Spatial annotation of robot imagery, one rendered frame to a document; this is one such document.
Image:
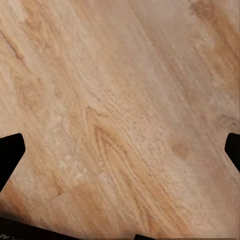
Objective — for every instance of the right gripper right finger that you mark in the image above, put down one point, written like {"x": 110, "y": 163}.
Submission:
{"x": 232, "y": 148}

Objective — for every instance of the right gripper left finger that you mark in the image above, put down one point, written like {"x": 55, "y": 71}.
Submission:
{"x": 12, "y": 148}

